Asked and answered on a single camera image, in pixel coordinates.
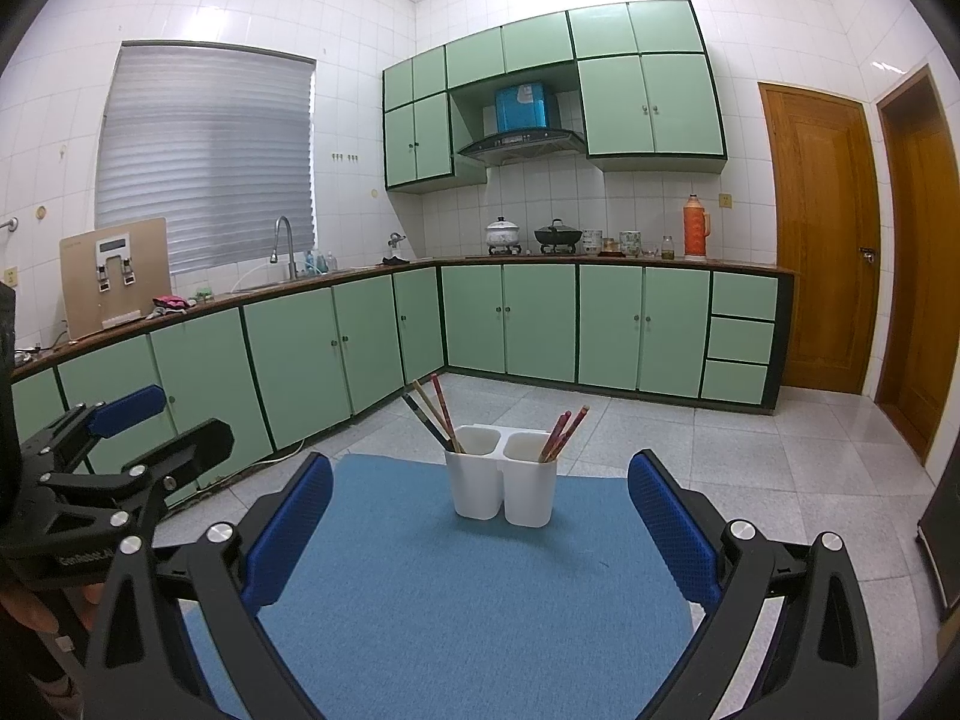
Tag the green base cabinets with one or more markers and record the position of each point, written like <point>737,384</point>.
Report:
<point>540,322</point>

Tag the white two-compartment utensil holder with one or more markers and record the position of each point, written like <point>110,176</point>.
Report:
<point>476,487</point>

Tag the red and wooden chopstick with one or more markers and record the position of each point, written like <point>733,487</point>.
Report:
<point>568,431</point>

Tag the grey window blind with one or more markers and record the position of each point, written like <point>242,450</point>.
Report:
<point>202,157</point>

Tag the orange thermos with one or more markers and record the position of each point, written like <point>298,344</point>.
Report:
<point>696,232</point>

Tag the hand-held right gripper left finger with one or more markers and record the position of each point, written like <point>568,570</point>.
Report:
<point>292,532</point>

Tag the pink cloth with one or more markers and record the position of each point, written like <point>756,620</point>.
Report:
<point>174,304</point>

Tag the black range hood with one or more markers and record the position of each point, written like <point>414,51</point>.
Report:
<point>521,144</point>

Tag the blue wrapped hood chimney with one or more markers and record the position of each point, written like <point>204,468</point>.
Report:
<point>523,106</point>

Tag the small kettle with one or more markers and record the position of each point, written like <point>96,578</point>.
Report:
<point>396,249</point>

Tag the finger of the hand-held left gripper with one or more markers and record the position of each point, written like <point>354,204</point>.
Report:
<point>127,411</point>
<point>187,450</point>

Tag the white lidded pot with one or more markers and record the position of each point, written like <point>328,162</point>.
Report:
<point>504,235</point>

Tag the glass jar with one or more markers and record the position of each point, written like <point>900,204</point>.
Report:
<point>667,248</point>

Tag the white canister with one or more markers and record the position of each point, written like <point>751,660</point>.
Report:
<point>593,242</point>

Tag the cardboard board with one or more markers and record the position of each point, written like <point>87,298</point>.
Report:
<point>79,285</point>

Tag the green wall cabinets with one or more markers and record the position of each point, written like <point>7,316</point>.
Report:
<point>675,105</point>

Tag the dish soap bottle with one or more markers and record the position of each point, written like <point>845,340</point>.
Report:
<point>315,262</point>

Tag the chrome faucet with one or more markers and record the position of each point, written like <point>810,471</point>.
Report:
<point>289,247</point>

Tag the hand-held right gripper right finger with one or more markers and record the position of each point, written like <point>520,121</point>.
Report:
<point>671,532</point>

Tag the wooden door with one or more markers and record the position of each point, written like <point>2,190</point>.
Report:
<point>926,277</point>
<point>817,240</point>

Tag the black wok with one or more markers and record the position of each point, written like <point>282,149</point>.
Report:
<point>557,235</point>

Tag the dark chopstick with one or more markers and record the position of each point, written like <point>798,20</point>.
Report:
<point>426,424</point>

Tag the patterned mug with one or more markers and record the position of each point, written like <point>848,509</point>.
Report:
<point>629,243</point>

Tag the person's left hand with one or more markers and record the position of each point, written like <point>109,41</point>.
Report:
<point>26,607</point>

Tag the blue table mat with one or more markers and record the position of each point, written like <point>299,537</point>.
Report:
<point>450,600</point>

